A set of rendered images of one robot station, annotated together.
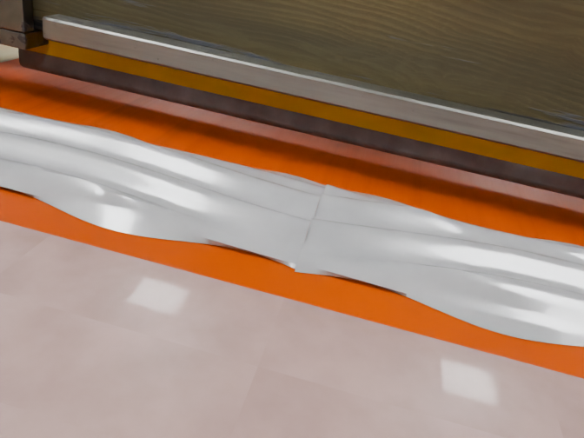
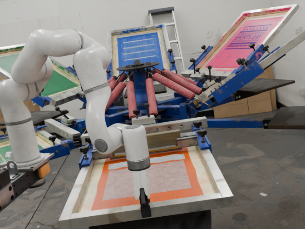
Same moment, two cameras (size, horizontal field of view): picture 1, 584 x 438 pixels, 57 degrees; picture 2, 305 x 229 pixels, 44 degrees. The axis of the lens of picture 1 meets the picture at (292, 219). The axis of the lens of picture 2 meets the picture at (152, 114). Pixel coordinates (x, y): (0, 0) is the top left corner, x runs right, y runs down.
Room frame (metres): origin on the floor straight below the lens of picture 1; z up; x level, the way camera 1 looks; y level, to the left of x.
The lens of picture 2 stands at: (-1.49, 0.11, 1.57)
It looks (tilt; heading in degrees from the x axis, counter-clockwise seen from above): 13 degrees down; 354
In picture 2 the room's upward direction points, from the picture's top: 8 degrees counter-clockwise
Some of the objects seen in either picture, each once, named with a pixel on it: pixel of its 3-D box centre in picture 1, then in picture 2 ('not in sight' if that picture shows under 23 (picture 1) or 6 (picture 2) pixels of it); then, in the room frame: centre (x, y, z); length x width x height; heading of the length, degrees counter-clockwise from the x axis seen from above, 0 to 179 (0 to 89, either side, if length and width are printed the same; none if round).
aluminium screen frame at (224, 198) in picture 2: not in sight; (145, 169); (0.04, 0.01, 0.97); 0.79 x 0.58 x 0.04; 173
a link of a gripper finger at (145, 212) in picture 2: not in sight; (145, 209); (-0.36, 0.06, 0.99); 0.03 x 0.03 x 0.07; 83
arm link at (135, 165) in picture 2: not in sight; (138, 160); (-0.32, 0.05, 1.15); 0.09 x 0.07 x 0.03; 173
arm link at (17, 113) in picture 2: not in sight; (15, 100); (-0.07, 0.45, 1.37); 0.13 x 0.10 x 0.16; 148
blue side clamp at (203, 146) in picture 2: not in sight; (201, 142); (0.25, -0.30, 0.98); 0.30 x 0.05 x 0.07; 173
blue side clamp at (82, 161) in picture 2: not in sight; (89, 158); (0.31, 0.26, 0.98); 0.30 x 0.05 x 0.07; 173
